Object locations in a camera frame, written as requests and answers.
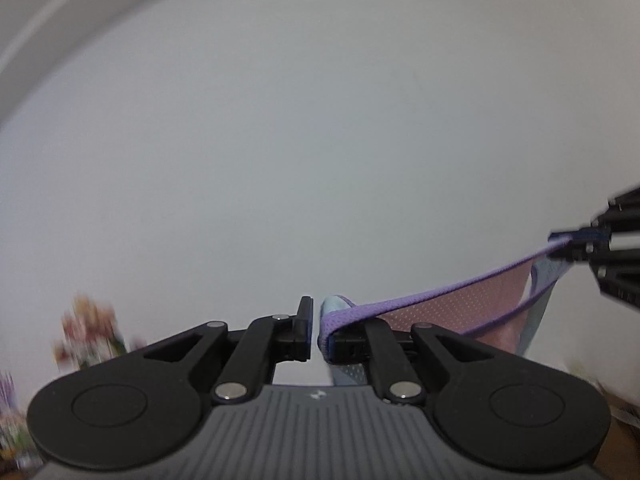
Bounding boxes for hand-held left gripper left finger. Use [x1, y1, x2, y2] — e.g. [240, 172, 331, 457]
[142, 296, 315, 406]

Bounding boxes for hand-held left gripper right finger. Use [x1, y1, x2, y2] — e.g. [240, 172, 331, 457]
[329, 321, 501, 406]

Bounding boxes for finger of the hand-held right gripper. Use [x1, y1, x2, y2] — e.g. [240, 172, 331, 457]
[550, 187, 640, 245]
[550, 243, 640, 311]

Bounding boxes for pink and blue mesh shorts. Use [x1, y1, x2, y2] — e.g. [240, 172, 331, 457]
[317, 240, 573, 386]

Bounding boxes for pink artificial flowers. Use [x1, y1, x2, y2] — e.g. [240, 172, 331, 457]
[54, 294, 133, 368]

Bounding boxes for clear purple gift wrap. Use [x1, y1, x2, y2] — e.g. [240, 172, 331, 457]
[0, 370, 28, 466]

